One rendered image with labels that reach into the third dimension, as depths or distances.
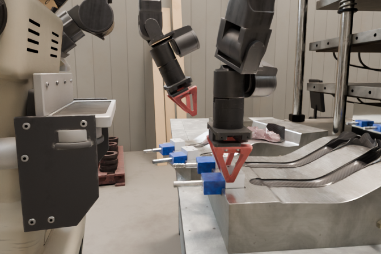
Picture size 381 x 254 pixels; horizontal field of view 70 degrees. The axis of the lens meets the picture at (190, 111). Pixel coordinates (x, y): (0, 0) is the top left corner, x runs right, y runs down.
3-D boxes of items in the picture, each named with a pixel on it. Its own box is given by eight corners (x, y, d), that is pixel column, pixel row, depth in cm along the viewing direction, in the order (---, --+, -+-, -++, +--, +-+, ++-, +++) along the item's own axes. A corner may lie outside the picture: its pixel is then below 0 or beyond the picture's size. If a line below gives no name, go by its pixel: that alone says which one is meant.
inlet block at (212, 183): (173, 203, 50) (173, 175, 49) (173, 191, 55) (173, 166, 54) (244, 201, 51) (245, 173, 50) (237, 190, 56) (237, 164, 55)
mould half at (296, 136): (190, 185, 74) (190, 145, 72) (163, 157, 98) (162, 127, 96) (325, 161, 93) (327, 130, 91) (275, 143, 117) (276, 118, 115)
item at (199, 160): (173, 181, 61) (173, 157, 60) (172, 173, 66) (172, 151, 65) (231, 179, 62) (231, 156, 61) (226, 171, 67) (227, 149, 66)
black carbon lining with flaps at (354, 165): (253, 197, 51) (254, 148, 50) (232, 168, 67) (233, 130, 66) (422, 190, 54) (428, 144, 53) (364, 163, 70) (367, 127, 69)
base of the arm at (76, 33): (42, 30, 70) (25, 22, 59) (67, 12, 71) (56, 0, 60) (65, 58, 72) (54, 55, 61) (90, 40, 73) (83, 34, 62)
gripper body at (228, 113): (237, 130, 57) (238, 94, 56) (253, 142, 47) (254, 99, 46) (206, 130, 56) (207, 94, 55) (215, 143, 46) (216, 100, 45)
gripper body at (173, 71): (185, 81, 80) (174, 58, 78) (194, 83, 70) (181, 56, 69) (165, 92, 79) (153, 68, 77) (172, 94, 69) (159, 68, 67)
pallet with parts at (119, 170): (36, 194, 249) (33, 153, 243) (63, 158, 354) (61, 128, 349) (125, 186, 266) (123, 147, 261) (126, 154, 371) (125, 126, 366)
